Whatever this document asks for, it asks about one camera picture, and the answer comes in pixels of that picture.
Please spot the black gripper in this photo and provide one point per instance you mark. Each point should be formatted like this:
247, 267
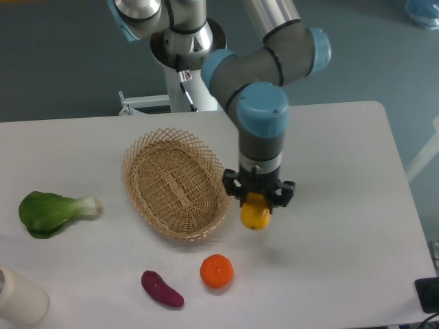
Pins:
239, 184

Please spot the yellow mango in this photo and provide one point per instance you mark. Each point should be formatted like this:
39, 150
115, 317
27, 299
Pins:
255, 212

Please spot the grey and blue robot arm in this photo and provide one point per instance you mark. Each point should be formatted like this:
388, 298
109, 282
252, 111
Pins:
203, 74

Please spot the woven wicker basket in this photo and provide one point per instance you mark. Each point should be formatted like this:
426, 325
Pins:
175, 183

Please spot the orange tangerine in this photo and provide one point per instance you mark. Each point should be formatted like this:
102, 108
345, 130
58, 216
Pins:
216, 271

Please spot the purple sweet potato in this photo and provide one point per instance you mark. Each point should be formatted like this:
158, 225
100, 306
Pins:
160, 291

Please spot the black device at edge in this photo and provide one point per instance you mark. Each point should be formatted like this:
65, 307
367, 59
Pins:
427, 291

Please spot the green bok choy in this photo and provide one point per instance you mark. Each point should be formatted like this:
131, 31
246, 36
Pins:
44, 214

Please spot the blue bag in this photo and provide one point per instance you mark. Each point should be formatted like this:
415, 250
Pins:
423, 12

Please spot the cream white bottle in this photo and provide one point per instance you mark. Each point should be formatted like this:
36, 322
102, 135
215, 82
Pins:
23, 302

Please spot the white frame bar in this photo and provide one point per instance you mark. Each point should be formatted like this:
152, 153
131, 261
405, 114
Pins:
424, 156

